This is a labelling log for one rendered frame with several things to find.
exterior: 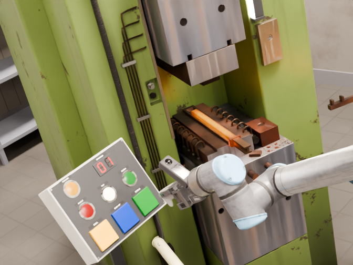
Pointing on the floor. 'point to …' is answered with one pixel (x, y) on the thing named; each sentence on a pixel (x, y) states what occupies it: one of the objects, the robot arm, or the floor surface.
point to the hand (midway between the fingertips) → (160, 192)
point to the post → (117, 256)
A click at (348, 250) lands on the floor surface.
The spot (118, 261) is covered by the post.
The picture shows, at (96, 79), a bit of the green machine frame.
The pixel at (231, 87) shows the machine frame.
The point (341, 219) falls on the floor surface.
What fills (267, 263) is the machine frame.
